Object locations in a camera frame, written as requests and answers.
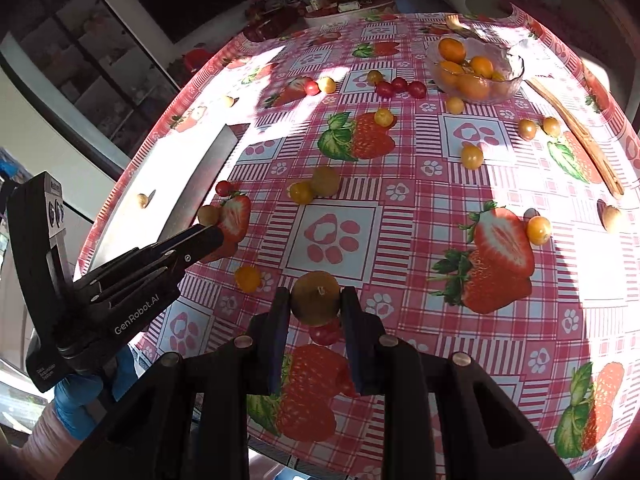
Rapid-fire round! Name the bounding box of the strawberry print checked tablecloth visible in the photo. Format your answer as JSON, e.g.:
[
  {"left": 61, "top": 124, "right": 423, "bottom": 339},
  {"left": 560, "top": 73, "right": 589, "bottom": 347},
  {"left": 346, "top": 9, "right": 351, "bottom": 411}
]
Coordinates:
[{"left": 80, "top": 2, "right": 640, "bottom": 480}]

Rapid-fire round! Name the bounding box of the glass door cabinet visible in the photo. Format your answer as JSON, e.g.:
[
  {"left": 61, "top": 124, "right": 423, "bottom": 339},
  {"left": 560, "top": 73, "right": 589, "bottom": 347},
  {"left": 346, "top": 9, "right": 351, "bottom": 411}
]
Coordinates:
[{"left": 0, "top": 0, "right": 182, "bottom": 162}]

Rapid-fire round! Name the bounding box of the clear glass bowl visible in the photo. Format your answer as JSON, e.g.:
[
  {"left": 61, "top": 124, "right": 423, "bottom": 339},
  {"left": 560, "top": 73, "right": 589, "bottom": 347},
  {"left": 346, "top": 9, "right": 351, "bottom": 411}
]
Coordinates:
[{"left": 426, "top": 35, "right": 526, "bottom": 106}]

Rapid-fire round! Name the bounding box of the wooden fork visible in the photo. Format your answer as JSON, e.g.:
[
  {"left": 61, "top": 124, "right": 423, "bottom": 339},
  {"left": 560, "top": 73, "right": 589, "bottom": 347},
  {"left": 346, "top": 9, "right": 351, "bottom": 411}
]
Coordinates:
[{"left": 444, "top": 13, "right": 482, "bottom": 37}]

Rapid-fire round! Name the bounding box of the person's left hand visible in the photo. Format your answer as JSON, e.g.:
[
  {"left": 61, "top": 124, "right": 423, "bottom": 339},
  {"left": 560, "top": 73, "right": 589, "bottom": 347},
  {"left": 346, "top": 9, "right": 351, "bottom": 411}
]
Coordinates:
[{"left": 54, "top": 347, "right": 138, "bottom": 438}]

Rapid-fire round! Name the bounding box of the steel kitchen knife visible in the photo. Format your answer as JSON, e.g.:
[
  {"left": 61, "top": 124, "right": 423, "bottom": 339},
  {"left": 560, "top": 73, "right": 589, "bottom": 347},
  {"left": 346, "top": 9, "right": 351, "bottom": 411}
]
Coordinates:
[{"left": 159, "top": 123, "right": 252, "bottom": 247}]

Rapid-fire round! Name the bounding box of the cluttered low table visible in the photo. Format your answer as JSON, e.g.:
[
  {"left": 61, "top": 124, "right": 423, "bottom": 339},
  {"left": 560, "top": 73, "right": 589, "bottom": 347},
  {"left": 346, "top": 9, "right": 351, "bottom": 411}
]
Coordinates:
[{"left": 244, "top": 0, "right": 398, "bottom": 43}]

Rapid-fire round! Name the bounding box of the wooden stick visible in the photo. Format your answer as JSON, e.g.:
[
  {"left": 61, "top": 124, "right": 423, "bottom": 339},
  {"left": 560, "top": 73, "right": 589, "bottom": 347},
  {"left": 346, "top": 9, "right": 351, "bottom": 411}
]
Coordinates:
[{"left": 526, "top": 76, "right": 626, "bottom": 197}]

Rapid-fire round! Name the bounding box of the small wooden scoop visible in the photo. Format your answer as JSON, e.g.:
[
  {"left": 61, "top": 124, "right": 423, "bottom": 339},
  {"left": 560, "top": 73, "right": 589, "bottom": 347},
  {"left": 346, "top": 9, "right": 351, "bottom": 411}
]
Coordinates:
[{"left": 597, "top": 198, "right": 624, "bottom": 234}]

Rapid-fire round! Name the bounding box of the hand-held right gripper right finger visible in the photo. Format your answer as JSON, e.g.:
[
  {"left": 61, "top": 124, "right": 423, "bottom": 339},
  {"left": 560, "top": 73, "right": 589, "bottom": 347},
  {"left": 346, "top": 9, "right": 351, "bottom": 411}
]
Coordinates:
[{"left": 340, "top": 286, "right": 576, "bottom": 480}]

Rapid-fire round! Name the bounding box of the person's left forearm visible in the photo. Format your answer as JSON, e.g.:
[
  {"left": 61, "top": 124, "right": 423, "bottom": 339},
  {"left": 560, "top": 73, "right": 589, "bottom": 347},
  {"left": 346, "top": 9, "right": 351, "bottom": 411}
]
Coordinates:
[{"left": 29, "top": 402, "right": 76, "bottom": 445}]

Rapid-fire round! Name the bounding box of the large yellow-green round fruit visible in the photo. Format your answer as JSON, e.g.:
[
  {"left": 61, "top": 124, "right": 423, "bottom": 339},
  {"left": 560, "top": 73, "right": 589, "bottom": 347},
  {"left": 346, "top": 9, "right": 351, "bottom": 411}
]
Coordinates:
[{"left": 292, "top": 270, "right": 344, "bottom": 326}]

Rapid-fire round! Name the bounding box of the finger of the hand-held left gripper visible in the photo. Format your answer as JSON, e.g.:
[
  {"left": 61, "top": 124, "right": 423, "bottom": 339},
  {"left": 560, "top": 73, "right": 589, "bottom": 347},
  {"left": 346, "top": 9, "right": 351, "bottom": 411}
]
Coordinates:
[
  {"left": 82, "top": 224, "right": 221, "bottom": 287},
  {"left": 92, "top": 232, "right": 224, "bottom": 306}
]

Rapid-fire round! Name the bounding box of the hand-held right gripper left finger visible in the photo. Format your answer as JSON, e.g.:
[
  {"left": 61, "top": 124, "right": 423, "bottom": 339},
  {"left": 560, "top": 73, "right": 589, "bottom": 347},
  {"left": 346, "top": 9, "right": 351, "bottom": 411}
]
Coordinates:
[{"left": 55, "top": 287, "right": 292, "bottom": 480}]

